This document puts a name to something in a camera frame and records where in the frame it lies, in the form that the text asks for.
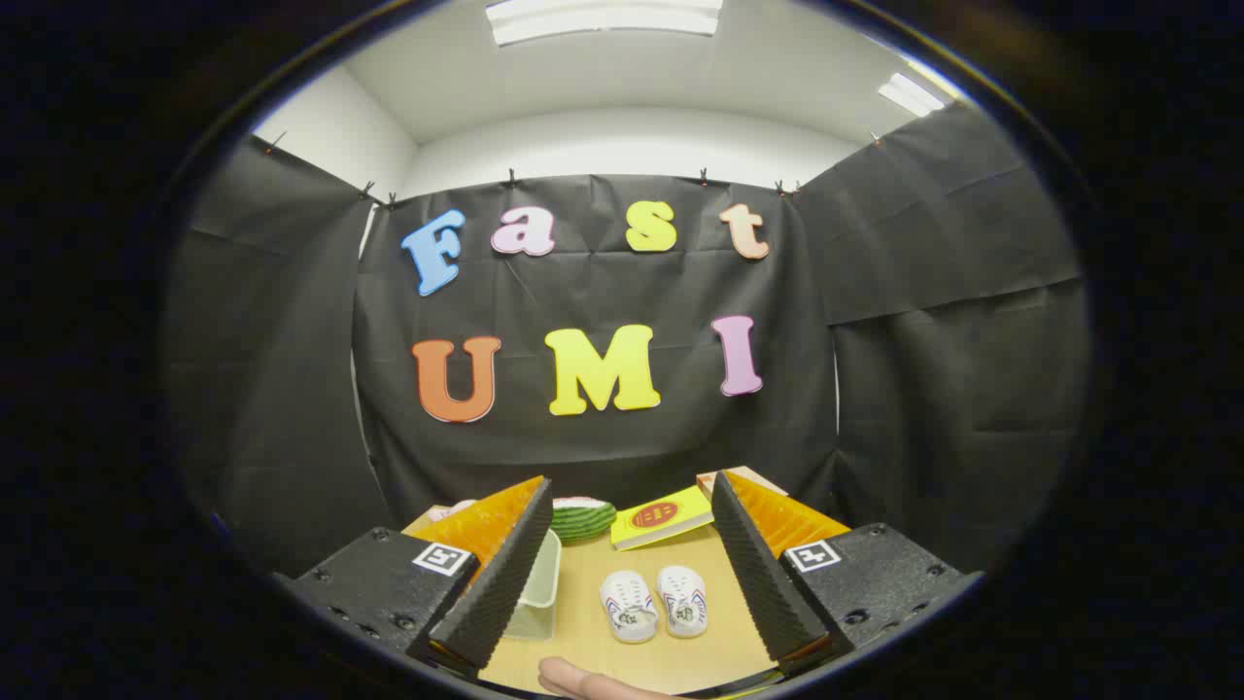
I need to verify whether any small ceiling light panel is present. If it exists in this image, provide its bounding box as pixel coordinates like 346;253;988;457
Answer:
878;72;946;119

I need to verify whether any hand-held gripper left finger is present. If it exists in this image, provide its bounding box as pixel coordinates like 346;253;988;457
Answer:
275;474;555;682

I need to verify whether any beige book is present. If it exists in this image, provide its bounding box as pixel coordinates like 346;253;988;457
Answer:
696;466;788;501

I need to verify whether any watermelon slice plush toy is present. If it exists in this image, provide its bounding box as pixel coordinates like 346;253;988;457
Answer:
549;497;618;543

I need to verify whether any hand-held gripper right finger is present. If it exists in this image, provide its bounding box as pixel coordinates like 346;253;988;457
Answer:
711;471;983;679

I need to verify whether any large ceiling light panel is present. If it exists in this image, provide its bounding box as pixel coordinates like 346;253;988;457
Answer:
486;0;725;47

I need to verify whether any yellow book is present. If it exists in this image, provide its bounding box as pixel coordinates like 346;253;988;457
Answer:
610;485;715;552

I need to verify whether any white shoe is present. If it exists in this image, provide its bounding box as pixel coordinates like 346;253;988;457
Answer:
600;570;659;645
657;565;708;640

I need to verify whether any beige fabric storage box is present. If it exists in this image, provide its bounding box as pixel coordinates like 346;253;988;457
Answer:
505;528;563;641

